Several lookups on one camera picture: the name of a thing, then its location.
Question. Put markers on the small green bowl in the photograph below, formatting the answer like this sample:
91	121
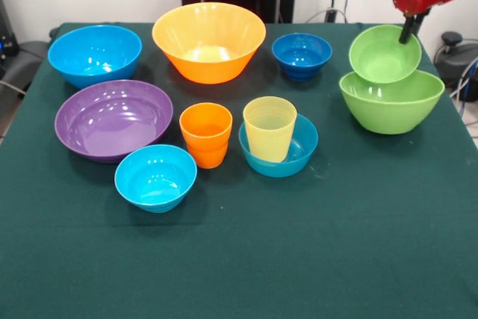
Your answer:
381	57

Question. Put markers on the small dark blue bowl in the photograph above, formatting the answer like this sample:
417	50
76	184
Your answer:
301	57

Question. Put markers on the translucent blue ridged bowl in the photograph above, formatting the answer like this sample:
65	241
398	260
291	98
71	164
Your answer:
304	147

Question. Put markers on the yellow cup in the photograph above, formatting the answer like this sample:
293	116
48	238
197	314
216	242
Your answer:
269	136

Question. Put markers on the black power adapter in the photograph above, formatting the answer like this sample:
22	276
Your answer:
330	15

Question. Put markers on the large green bowl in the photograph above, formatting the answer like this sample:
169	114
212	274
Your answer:
388	113

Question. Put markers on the large orange bowl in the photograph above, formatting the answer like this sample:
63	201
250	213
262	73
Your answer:
209	31

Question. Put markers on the orange cup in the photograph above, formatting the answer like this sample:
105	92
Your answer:
205	147

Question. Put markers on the dark green tablecloth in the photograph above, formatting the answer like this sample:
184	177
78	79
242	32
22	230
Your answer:
261	240

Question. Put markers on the small light blue bowl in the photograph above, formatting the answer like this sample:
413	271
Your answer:
155	181

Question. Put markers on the purple bowl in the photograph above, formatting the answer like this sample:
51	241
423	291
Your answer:
112	121

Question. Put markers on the large blue bowl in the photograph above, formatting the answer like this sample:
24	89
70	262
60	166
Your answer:
93	54

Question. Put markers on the dark grey seat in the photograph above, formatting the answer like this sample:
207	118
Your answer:
30	57

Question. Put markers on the black electronic device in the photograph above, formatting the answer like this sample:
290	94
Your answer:
7	42

